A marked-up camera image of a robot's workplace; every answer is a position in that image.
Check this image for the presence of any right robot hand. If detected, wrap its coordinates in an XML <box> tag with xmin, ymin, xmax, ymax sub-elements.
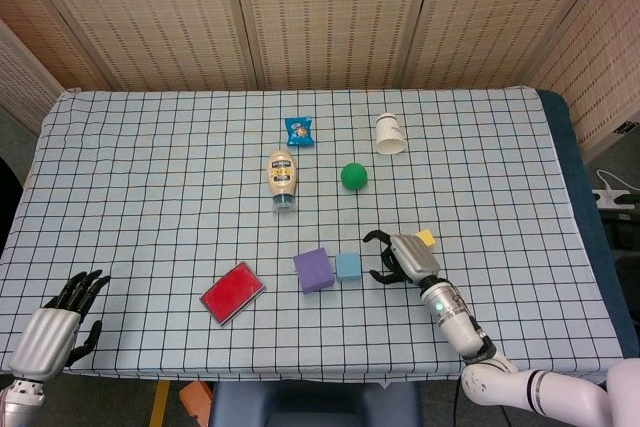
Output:
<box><xmin>362</xmin><ymin>229</ymin><xmax>442</xmax><ymax>286</ymax></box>

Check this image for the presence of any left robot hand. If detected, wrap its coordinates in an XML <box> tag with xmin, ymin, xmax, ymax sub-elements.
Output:
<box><xmin>7</xmin><ymin>269</ymin><xmax>112</xmax><ymax>381</ymax></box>

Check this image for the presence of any blue foam cube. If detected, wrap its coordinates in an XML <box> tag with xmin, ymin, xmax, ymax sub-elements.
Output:
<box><xmin>334</xmin><ymin>252</ymin><xmax>363</xmax><ymax>282</ymax></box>

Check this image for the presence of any purple foam cube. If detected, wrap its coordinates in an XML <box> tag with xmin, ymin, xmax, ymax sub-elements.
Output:
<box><xmin>292</xmin><ymin>247</ymin><xmax>335</xmax><ymax>295</ymax></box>

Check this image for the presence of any green ball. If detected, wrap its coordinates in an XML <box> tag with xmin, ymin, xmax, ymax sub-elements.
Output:
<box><xmin>340</xmin><ymin>162</ymin><xmax>370</xmax><ymax>192</ymax></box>

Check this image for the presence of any white paper cup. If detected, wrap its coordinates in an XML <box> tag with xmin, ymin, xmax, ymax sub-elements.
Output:
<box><xmin>375</xmin><ymin>112</ymin><xmax>407</xmax><ymax>156</ymax></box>

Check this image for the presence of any yellow floor tape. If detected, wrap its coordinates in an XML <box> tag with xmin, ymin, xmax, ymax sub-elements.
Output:
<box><xmin>148</xmin><ymin>380</ymin><xmax>171</xmax><ymax>427</ymax></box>

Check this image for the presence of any mayonnaise squeeze bottle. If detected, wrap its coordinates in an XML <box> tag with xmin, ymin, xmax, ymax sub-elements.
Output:
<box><xmin>266</xmin><ymin>148</ymin><xmax>299</xmax><ymax>215</ymax></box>

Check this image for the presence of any orange object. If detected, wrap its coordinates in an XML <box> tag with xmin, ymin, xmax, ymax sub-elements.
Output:
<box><xmin>179</xmin><ymin>379</ymin><xmax>212</xmax><ymax>423</ymax></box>

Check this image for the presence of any blue snack packet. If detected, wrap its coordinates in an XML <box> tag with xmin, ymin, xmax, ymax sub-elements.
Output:
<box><xmin>284</xmin><ymin>116</ymin><xmax>317</xmax><ymax>148</ymax></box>

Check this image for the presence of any blue checkered tablecloth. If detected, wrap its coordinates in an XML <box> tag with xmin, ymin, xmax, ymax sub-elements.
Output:
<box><xmin>0</xmin><ymin>88</ymin><xmax>626</xmax><ymax>382</ymax></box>

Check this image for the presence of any dark blue padded table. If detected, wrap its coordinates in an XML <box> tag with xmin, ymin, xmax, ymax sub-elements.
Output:
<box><xmin>537</xmin><ymin>89</ymin><xmax>640</xmax><ymax>363</ymax></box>

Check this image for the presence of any red ink pad tin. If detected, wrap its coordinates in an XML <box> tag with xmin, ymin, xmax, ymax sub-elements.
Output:
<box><xmin>199</xmin><ymin>260</ymin><xmax>268</xmax><ymax>329</ymax></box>

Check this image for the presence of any white power strip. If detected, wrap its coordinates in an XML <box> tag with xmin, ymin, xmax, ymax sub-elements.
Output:
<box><xmin>592</xmin><ymin>188</ymin><xmax>640</xmax><ymax>209</ymax></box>

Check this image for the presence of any black box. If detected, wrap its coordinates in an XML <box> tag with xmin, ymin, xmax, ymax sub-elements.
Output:
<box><xmin>599</xmin><ymin>206</ymin><xmax>640</xmax><ymax>251</ymax></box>

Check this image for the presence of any woven folding screen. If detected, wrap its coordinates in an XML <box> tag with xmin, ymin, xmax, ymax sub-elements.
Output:
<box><xmin>0</xmin><ymin>0</ymin><xmax>640</xmax><ymax>158</ymax></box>

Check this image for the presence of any white power cable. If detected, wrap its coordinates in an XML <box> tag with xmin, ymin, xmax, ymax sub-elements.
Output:
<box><xmin>598</xmin><ymin>169</ymin><xmax>626</xmax><ymax>193</ymax></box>

